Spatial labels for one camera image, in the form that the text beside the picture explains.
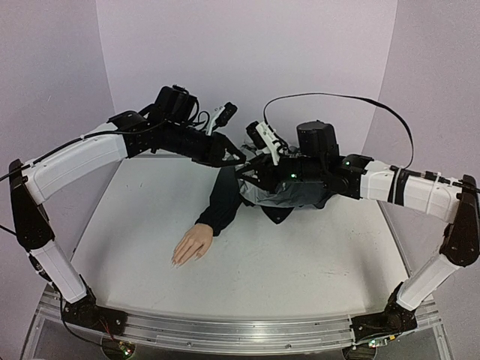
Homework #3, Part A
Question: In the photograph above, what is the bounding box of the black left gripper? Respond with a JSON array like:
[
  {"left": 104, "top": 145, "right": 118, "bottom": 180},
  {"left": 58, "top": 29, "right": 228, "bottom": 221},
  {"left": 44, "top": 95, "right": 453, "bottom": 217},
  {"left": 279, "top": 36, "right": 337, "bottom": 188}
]
[{"left": 163, "top": 121, "right": 250, "bottom": 168}]

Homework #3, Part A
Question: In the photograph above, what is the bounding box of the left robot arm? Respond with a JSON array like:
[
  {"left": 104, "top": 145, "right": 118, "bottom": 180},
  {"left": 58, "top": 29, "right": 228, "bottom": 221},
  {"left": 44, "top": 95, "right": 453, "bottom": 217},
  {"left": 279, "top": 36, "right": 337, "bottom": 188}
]
[{"left": 5, "top": 85, "right": 245, "bottom": 328}]

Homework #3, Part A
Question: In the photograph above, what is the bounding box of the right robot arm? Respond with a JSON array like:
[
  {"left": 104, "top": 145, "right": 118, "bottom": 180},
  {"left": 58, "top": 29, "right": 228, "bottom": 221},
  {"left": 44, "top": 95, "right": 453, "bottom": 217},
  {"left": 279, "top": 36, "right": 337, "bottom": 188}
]
[{"left": 238, "top": 121, "right": 479, "bottom": 312}]

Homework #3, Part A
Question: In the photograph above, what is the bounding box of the black grey jacket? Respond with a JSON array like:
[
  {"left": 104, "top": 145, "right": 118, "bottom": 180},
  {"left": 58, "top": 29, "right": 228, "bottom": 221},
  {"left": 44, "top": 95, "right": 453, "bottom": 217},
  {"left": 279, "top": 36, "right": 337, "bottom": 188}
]
[{"left": 195, "top": 140, "right": 347, "bottom": 238}]

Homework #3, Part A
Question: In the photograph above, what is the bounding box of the mannequin hand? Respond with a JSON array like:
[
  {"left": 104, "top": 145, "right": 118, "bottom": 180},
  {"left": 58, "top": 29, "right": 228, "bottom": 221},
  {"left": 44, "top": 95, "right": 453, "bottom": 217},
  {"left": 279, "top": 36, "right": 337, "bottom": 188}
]
[{"left": 172, "top": 223, "right": 214, "bottom": 267}]

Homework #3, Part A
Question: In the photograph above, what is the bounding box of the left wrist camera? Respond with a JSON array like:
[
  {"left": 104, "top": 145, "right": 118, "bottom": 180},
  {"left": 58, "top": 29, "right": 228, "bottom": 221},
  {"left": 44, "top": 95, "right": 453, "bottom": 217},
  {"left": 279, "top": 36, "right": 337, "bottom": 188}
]
[{"left": 205, "top": 102, "right": 238, "bottom": 136}]

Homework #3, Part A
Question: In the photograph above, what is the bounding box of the black right camera cable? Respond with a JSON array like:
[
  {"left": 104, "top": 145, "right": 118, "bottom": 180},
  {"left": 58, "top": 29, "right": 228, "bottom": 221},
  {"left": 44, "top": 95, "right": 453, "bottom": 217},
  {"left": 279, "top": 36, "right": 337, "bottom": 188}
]
[{"left": 262, "top": 93, "right": 416, "bottom": 170}]

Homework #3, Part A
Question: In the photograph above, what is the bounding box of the aluminium front rail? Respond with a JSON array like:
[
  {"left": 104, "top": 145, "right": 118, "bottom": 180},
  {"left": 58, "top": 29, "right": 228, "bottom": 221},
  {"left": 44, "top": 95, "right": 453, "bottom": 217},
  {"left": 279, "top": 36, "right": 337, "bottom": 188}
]
[{"left": 37, "top": 292, "right": 443, "bottom": 353}]

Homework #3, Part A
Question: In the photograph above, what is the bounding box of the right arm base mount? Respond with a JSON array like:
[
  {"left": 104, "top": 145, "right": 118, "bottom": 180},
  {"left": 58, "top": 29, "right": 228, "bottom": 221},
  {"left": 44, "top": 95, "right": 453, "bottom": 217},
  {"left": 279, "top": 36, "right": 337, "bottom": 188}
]
[{"left": 349, "top": 286, "right": 417, "bottom": 346}]

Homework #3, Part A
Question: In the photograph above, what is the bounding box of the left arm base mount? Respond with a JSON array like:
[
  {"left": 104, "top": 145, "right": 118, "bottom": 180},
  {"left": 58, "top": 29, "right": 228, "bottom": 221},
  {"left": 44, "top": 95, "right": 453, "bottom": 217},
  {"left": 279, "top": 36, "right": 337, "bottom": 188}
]
[{"left": 59, "top": 292, "right": 134, "bottom": 359}]

